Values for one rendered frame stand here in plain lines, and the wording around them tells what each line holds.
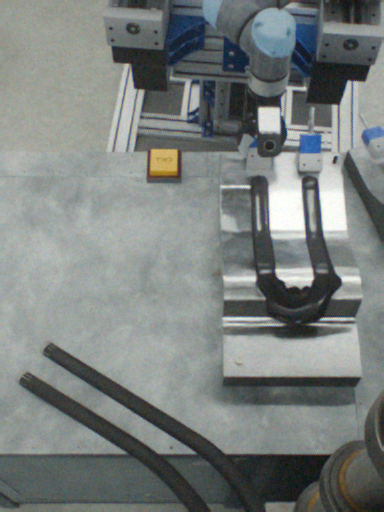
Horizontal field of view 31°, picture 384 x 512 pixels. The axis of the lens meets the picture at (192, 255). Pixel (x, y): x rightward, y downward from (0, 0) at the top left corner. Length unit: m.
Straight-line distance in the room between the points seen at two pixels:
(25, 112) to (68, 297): 1.47
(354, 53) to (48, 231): 0.80
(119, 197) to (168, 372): 0.43
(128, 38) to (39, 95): 1.23
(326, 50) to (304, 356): 0.72
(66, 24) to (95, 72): 0.30
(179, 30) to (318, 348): 0.85
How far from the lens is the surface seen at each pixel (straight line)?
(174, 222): 1.53
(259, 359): 1.33
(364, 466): 0.75
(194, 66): 1.91
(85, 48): 3.02
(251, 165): 1.49
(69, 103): 2.83
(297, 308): 1.37
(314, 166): 1.49
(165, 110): 2.50
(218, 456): 1.21
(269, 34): 1.24
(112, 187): 1.59
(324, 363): 1.35
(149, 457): 1.26
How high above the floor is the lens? 2.11
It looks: 62 degrees down
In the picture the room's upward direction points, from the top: straight up
